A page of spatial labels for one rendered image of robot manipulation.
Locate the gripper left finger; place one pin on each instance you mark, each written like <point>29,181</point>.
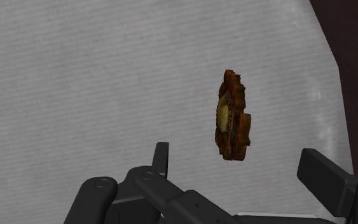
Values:
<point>129,198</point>

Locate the brown and yellow lumpy object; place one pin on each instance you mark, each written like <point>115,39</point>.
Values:
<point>233,121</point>

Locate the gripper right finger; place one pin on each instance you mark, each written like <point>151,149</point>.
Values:
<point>324,178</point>

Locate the dark red robot stand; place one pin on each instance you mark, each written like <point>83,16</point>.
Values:
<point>357,62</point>

